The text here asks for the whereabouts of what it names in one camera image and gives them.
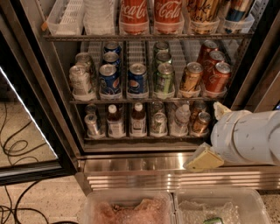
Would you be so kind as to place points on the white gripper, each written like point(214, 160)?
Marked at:
point(224, 135)

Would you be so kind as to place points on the orange can bottom front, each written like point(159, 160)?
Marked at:
point(201, 122)

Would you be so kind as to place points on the orange can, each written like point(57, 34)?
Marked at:
point(201, 122)
point(197, 107)

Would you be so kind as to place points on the orange can bottom back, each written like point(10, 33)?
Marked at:
point(197, 107)

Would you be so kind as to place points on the red coke can front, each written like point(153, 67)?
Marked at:
point(219, 77)

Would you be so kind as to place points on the red coke can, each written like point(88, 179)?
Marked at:
point(206, 48)
point(219, 77)
point(210, 61)

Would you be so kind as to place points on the green can bottom front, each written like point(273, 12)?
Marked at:
point(159, 125)

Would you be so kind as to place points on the orange can middle shelf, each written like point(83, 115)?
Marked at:
point(191, 77)

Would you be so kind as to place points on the green can bottom back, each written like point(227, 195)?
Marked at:
point(157, 107)

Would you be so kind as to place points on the green can middle front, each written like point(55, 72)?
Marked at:
point(164, 78)

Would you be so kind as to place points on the green can in bin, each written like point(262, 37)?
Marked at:
point(214, 220)

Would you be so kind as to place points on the blue pepsi can single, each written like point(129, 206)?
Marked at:
point(137, 80)

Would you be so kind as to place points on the red coke can back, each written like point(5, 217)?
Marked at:
point(206, 48)

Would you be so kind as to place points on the stainless steel fridge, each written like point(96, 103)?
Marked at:
point(152, 162)

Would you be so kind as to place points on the green can middle back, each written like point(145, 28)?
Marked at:
point(161, 46)

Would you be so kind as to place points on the blue pepsi can front left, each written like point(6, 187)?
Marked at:
point(109, 79)

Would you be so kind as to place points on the blue pepsi can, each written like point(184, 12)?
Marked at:
point(112, 46)
point(111, 58)
point(109, 79)

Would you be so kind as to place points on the blue can top shelf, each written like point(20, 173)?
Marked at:
point(237, 12)

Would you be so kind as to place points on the gold can top shelf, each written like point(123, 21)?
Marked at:
point(203, 15)

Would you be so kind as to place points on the silver can bottom front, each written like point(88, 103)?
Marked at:
point(93, 126)

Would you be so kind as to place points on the silver can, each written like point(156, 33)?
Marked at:
point(90, 108)
point(93, 126)

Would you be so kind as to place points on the silver can bottom back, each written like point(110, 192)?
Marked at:
point(90, 108)

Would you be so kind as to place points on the blue pepsi can back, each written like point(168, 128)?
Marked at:
point(112, 46)

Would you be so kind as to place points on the blue pepsi can middle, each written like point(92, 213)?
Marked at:
point(111, 58)

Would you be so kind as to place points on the white can middle front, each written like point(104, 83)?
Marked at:
point(82, 87)

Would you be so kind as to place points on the white can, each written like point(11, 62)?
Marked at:
point(82, 87)
point(85, 59)

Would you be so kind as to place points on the white can middle back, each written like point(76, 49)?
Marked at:
point(85, 59)

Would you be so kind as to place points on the white bottle top shelf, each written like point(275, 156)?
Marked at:
point(99, 17)

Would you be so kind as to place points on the fridge glass door left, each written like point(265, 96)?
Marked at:
point(32, 145)

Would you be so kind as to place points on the clear water bottle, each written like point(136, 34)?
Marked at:
point(179, 127)

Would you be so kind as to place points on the brown tea bottle right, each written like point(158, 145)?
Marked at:
point(138, 121)

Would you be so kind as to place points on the brown tea bottle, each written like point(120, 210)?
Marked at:
point(115, 122)
point(138, 121)

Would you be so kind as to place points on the clear plastic bin right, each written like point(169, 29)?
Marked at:
point(233, 205)

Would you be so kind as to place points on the clear plastic bin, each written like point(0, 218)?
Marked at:
point(129, 206)
point(233, 205)

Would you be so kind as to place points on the brown tea bottle left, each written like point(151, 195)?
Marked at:
point(115, 122)

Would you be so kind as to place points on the coca cola bottle right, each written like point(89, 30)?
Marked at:
point(167, 16)

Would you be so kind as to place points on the coca cola bottle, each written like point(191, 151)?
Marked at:
point(134, 16)
point(167, 16)

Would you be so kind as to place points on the clear plastic bin left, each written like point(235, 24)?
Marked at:
point(129, 206)

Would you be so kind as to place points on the coca cola bottle left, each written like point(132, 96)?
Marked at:
point(134, 16)

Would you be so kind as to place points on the empty clear tray top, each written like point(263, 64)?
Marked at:
point(66, 17)

